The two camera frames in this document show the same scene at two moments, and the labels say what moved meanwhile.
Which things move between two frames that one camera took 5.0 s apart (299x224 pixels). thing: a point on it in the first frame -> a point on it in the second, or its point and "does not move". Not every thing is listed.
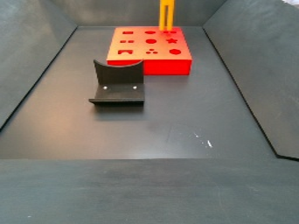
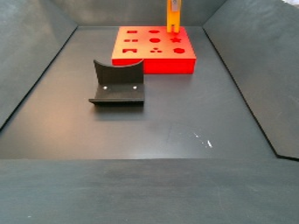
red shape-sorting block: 161,48 does not move
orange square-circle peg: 171,10 -> 173,15
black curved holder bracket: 119,85 does not move
